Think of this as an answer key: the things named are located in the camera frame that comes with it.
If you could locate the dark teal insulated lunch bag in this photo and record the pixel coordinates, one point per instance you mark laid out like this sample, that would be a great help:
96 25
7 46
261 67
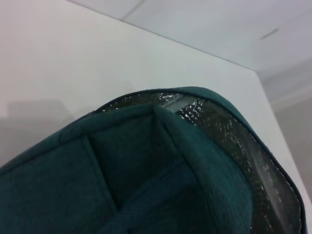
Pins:
73 182

